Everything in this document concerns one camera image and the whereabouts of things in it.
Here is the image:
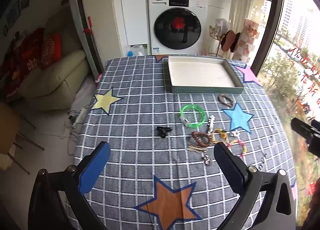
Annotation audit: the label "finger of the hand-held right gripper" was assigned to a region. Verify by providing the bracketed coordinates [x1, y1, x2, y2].
[291, 117, 320, 142]
[308, 139, 320, 157]

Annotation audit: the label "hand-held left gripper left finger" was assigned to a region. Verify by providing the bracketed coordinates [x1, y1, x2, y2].
[28, 141, 111, 230]

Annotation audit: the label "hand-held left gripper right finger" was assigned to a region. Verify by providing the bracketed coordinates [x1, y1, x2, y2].
[214, 142, 297, 230]

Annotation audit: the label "pink yellow beaded bracelet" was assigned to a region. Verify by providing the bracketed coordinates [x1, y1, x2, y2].
[226, 139, 248, 159]

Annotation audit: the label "yellow cord flower bracelet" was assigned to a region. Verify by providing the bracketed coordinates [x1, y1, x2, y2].
[210, 127, 229, 144]

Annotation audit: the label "beige hair clip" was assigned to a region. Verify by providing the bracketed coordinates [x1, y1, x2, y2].
[188, 143, 208, 153]

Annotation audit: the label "brown wooden bead bracelet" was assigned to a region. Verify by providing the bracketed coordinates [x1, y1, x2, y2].
[191, 131, 212, 146]

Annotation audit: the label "green translucent bangle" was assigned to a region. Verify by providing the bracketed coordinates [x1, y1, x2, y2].
[180, 104, 207, 128]

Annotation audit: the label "tan braided bracelet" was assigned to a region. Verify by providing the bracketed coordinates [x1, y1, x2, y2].
[217, 94, 234, 108]

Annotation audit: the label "grey shallow tray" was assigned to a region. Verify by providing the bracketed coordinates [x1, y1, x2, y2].
[162, 55, 244, 95]

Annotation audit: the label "silver hair clip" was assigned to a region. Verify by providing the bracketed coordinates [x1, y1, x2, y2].
[207, 114, 216, 133]

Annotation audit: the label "white power strip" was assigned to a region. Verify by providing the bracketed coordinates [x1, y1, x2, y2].
[68, 107, 88, 131]

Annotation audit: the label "grey checked star tablecloth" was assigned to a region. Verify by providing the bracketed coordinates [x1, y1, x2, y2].
[72, 55, 298, 230]

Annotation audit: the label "black hair clip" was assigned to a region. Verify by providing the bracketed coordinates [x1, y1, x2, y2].
[157, 125, 173, 139]

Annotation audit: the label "wooden chair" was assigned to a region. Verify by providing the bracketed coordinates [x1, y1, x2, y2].
[0, 101, 45, 176]

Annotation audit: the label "cream leather sofa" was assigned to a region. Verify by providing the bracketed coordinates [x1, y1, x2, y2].
[17, 11, 91, 104]

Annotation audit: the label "brown round pads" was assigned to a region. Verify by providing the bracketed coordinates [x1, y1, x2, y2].
[221, 31, 242, 53]

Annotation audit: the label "white detergent bottle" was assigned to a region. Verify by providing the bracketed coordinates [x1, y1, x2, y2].
[130, 44, 148, 57]

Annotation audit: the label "red embroidered cushion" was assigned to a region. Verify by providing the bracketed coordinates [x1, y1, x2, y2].
[41, 34, 62, 69]

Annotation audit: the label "red printed blanket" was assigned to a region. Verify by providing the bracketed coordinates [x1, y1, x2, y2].
[0, 28, 46, 97]

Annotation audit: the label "white front-load washing machine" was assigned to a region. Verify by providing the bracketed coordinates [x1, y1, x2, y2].
[147, 0, 209, 57]

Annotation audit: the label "white tall cabinet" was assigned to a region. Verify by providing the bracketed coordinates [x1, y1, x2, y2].
[118, 0, 151, 47]

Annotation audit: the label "dark window frame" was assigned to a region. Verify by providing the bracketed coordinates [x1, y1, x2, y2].
[250, 0, 286, 77]

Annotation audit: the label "gold wire stand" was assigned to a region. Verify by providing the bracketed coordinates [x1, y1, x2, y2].
[208, 18, 232, 58]

